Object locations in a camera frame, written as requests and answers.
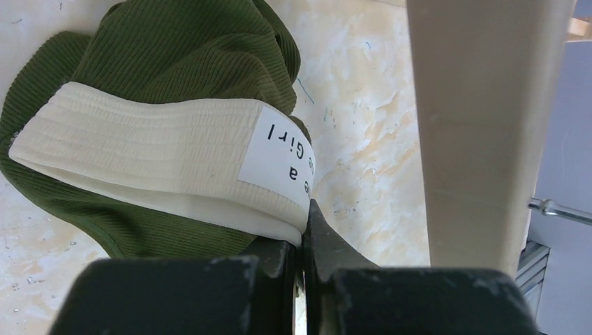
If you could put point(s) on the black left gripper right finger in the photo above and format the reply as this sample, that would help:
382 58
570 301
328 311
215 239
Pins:
346 293

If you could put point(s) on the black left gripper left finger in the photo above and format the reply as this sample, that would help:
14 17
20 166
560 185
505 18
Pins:
250 293

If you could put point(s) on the green underwear with cream waistband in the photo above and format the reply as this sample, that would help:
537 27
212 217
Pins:
167 133

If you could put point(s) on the beige clip hanger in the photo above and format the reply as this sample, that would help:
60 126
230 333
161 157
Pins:
485 76

